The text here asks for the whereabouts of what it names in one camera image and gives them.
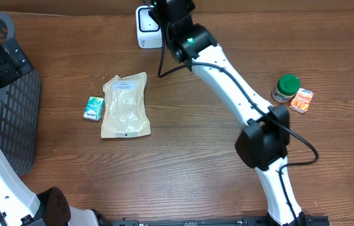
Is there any green lid jar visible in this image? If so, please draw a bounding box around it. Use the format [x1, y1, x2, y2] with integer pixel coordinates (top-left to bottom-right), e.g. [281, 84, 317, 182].
[271, 74, 301, 102]

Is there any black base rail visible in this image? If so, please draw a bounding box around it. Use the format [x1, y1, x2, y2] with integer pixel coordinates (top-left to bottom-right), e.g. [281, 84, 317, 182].
[109, 215, 331, 226]

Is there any green tissue pack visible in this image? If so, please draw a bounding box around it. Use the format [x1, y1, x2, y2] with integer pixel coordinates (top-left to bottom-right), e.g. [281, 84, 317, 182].
[83, 97, 105, 121]

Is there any beige clear pouch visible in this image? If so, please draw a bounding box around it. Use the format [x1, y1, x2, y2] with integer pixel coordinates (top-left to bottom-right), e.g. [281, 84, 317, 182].
[100, 72, 151, 139]

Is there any white barcode scanner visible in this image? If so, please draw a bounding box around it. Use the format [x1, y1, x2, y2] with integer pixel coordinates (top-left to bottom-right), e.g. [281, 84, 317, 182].
[136, 6, 162, 49]

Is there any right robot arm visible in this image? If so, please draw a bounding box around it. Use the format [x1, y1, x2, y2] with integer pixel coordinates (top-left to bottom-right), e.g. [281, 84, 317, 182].
[146, 0, 306, 225]

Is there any orange tissue pack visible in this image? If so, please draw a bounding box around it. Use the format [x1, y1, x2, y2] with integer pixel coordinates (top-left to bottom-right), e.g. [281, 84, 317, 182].
[289, 88, 314, 114]

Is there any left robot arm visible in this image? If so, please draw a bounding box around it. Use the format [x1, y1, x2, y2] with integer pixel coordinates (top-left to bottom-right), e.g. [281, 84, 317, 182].
[0, 45, 101, 226]

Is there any grey plastic mesh basket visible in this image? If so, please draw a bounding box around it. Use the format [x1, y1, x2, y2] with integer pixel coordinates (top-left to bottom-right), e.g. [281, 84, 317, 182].
[0, 12, 42, 175]

